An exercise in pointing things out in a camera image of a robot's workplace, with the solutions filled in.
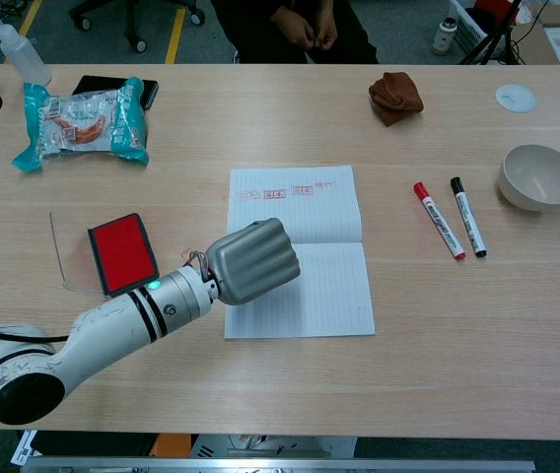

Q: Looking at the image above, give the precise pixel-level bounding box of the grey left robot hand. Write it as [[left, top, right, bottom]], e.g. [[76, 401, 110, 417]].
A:
[[204, 217, 303, 306]]

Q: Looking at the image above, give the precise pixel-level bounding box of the white lined paper sheet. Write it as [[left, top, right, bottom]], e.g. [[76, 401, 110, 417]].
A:
[[223, 165, 377, 340]]

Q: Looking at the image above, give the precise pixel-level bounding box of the red ink pad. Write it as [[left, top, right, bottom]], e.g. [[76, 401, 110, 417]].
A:
[[86, 212, 161, 299]]

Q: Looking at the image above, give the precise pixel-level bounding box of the clear ink pad lid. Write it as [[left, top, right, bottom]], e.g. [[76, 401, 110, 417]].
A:
[[48, 211, 106, 297]]

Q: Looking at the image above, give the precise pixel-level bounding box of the red whiteboard marker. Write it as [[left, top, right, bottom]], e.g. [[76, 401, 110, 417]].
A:
[[412, 181, 467, 261]]

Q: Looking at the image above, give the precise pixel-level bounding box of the orange box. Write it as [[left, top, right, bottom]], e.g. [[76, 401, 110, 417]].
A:
[[151, 433, 197, 458]]

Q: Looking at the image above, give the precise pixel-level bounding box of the brown folded cloth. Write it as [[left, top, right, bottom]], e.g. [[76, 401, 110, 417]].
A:
[[368, 71, 425, 128]]

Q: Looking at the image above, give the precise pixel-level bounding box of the black whiteboard marker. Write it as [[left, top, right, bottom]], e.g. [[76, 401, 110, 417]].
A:
[[449, 176, 488, 259]]

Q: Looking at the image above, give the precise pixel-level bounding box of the teal snack packet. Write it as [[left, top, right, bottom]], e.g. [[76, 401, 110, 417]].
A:
[[11, 76, 151, 174]]

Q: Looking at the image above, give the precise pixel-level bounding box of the person in black clothes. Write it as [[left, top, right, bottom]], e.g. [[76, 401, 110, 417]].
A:
[[209, 0, 381, 65]]

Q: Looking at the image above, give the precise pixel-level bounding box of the black smartphone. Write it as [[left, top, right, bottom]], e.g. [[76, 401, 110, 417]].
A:
[[71, 74, 160, 110]]

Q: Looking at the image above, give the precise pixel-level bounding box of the black office chair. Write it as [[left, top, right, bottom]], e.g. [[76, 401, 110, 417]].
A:
[[67, 0, 207, 54]]

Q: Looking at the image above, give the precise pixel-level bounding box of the white printed plastic bag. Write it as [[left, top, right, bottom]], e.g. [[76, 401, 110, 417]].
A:
[[11, 429, 39, 467]]

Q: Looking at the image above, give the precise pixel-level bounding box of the white thermos bottle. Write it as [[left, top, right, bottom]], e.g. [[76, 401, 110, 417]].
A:
[[431, 17, 458, 56]]

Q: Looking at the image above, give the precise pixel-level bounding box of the beige bowl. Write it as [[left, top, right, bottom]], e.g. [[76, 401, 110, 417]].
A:
[[497, 143, 560, 213]]

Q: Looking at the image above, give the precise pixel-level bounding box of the white plastic crate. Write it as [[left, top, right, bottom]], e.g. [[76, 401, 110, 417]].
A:
[[450, 0, 518, 50]]

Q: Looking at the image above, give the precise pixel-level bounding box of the black tripod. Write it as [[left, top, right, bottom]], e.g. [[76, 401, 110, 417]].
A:
[[458, 0, 527, 66]]

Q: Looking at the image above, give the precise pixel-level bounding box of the large cardboard box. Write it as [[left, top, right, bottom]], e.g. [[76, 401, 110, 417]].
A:
[[511, 7, 560, 65]]

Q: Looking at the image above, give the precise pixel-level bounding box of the aluminium rail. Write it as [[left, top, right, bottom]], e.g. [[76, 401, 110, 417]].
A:
[[21, 456, 536, 473]]

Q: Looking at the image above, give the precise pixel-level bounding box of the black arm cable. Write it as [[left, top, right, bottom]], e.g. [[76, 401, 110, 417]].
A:
[[0, 324, 72, 344]]

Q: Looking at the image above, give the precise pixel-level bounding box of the white round cable cover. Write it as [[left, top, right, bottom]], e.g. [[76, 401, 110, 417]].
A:
[[494, 83, 537, 114]]

